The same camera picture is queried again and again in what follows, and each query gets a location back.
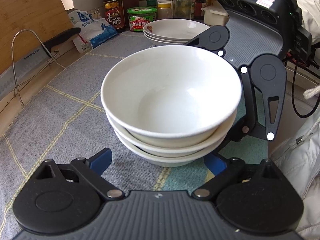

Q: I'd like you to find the steel wire rack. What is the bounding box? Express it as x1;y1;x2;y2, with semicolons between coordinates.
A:
11;29;65;107

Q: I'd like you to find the yellow lid spice jar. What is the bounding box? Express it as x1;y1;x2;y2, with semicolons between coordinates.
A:
157;2;172;20

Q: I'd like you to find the green lid sauce jar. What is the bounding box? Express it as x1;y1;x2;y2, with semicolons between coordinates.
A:
127;7;157;32

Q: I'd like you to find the green cap small jar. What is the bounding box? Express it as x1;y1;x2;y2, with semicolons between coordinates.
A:
146;0;157;8

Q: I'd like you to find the white floral plate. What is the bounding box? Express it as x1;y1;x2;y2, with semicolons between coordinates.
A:
143;18;209;40
145;37;185;46

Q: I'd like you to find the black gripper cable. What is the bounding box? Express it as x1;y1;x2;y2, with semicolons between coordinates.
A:
282;49;320;119

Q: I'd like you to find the dark vinegar bottle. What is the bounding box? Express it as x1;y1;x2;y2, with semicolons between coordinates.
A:
104;0;126;33

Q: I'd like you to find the kitchen knife black handle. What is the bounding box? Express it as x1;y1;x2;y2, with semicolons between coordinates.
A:
1;27;81;100

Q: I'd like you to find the clear bottle red cap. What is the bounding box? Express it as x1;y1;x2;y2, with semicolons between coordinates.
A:
173;0;193;20

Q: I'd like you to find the white blue salt bag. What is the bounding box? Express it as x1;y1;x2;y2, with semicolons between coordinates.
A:
68;10;118;53

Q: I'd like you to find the white plastic container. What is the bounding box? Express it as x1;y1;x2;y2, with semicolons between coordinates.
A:
201;3;229;26

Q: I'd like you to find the bamboo cutting board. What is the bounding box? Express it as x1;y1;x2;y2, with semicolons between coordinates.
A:
1;0;73;73

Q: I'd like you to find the white jacket sleeve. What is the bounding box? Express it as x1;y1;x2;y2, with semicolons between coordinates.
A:
271;0;319;239

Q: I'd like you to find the white plate with stain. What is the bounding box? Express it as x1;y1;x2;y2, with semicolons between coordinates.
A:
143;32;190;43

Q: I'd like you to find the white bowl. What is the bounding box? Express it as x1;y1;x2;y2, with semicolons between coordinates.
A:
107;109;237;158
100;45;242;147
115;131;226;167

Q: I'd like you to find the grey teal kitchen mat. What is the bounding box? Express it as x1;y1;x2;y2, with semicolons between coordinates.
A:
0;30;271;238

